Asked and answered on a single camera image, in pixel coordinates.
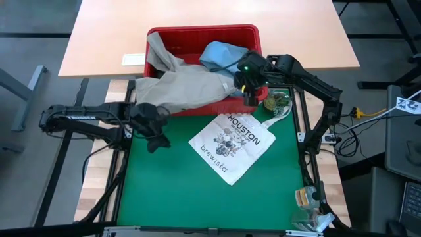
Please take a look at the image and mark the light wooden desk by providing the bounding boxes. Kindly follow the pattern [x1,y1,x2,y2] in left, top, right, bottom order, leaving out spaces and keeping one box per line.
[58,0,361,79]

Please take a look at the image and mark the black desk foot bar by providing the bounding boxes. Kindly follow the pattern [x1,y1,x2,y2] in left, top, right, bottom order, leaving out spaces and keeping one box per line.
[357,65,421,90]
[34,78,90,228]

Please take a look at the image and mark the red plastic laundry bin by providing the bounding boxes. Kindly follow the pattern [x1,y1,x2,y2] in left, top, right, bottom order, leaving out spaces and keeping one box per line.
[143,24,269,117]

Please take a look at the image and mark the grey metal table leg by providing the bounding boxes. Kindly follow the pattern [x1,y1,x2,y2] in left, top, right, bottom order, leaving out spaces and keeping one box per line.
[0,65,49,132]

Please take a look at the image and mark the white printed tag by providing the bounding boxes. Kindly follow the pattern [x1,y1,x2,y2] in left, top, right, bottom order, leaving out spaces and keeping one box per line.
[395,96,421,115]

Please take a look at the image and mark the beige garment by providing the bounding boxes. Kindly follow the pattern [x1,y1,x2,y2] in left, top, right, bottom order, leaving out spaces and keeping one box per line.
[134,32,238,115]

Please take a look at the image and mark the black floor cable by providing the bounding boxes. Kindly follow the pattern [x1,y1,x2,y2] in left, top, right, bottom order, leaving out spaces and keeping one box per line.
[80,143,114,185]

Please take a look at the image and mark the light blue denim shirt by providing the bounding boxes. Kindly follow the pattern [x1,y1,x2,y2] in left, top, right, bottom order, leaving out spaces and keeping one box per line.
[199,40,249,80]

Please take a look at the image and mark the white cable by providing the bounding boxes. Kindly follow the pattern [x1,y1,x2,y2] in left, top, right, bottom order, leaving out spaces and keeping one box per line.
[345,89,421,132]

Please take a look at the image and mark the clear spray bottle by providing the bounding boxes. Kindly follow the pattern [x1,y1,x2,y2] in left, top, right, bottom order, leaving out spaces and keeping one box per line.
[291,209,335,234]

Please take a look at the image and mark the clear bottle orange label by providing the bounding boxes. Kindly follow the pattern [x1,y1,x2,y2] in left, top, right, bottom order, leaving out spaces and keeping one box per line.
[294,185,322,211]

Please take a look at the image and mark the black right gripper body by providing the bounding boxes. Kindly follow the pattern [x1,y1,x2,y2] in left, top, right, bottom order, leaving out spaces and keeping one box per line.
[234,51,270,90]

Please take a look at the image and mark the white printed tote bag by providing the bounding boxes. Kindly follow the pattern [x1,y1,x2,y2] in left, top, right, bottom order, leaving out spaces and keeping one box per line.
[187,97,293,186]

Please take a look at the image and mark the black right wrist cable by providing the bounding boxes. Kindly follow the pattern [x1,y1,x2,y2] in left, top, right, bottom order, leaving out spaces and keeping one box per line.
[210,57,246,72]

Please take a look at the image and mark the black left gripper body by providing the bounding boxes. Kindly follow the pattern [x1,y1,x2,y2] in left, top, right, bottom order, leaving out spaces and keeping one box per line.
[130,102,170,136]

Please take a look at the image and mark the yellow plug and cable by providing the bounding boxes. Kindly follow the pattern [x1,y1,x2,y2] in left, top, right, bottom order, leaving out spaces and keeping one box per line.
[353,107,389,120]

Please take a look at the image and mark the dark keypad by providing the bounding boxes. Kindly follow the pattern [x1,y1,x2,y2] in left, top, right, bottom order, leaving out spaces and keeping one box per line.
[399,181,421,234]

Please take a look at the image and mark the grey cabinet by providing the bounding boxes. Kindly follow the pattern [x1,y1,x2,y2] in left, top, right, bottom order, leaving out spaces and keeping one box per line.
[384,84,421,182]

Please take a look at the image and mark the black cable bundle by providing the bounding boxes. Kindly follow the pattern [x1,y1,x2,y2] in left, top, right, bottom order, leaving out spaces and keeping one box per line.
[334,113,364,158]

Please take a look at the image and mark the white desk label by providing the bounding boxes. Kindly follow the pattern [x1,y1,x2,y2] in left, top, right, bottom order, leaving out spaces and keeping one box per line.
[122,53,146,66]

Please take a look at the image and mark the black aluminium table frame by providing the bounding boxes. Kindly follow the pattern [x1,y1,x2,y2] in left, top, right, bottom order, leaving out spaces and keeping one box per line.
[78,78,351,237]

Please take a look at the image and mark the artificial succulent plant pot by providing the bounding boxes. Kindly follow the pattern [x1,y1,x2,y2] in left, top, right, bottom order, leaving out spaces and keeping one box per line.
[262,90,292,117]

